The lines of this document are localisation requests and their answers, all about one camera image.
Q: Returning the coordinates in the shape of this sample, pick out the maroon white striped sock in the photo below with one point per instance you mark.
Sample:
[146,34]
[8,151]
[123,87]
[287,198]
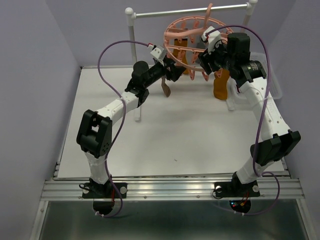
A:
[165,88]

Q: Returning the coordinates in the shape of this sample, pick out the white drying rack stand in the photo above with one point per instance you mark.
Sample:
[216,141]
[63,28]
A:
[132,16]

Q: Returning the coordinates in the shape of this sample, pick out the aluminium mounting rail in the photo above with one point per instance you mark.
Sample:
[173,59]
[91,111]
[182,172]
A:
[173,188]

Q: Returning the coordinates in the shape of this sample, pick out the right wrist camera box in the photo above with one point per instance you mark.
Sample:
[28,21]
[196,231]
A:
[210,38]

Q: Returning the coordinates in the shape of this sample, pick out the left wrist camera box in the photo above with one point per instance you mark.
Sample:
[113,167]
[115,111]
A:
[157,52]

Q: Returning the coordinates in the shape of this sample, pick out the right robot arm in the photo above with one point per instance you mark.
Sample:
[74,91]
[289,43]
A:
[274,138]

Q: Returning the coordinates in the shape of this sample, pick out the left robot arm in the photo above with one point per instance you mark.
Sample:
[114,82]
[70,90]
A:
[95,135]

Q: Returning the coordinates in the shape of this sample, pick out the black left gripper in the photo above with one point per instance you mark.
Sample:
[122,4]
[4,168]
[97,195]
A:
[175,71]

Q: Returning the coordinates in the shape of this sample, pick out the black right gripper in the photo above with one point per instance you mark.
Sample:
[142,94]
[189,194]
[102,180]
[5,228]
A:
[205,57]

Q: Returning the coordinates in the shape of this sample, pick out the mustard brown striped sock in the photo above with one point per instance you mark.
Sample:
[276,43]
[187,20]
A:
[221,78]

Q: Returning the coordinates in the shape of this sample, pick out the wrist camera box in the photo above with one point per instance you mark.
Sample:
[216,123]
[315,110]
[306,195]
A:
[157,52]
[210,38]

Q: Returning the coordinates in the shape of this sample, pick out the pink round clip hanger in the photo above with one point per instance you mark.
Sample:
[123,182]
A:
[191,27]

